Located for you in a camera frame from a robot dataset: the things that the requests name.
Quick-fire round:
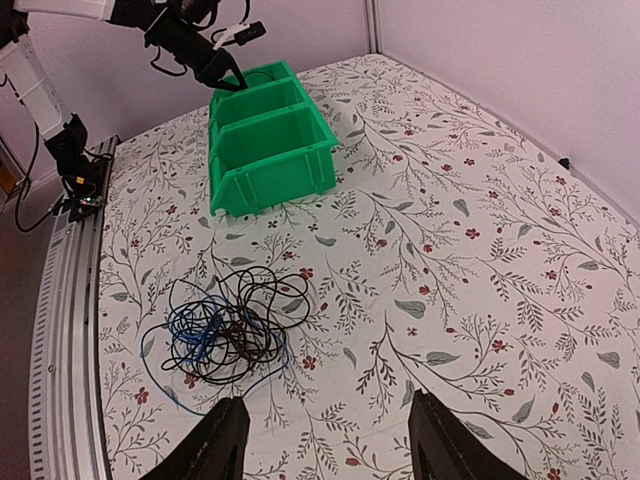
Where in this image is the aluminium front rail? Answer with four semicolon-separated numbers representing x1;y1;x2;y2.
27;137;121;480

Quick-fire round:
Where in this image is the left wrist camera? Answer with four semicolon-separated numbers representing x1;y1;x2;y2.
212;21;266;50

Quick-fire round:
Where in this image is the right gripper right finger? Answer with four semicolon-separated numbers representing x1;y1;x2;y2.
408;391;523;480

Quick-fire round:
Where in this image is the floral patterned table mat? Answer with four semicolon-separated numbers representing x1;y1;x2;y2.
99;55;639;479

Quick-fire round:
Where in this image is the tangled blue cable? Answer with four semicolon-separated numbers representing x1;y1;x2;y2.
139;294;291;417

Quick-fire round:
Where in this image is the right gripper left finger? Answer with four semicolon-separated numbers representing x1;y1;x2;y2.
143;397;250;480

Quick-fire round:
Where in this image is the black cable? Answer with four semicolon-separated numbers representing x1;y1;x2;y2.
160;265;312;386

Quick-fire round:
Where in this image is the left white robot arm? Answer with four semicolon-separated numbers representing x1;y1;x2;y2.
1;1;265;176

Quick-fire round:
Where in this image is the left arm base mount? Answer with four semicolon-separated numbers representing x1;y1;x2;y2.
52;135;120;223

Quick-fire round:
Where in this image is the right aluminium corner post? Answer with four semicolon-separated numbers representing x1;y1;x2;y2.
363;0;382;54

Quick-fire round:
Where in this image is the green plastic divided bin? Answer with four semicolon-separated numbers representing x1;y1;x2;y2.
208;61;338;217

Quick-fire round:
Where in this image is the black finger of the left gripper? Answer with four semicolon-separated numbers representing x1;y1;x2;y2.
194;48;246;92

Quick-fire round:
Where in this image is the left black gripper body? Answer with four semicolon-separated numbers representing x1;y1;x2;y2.
107;0;219;75

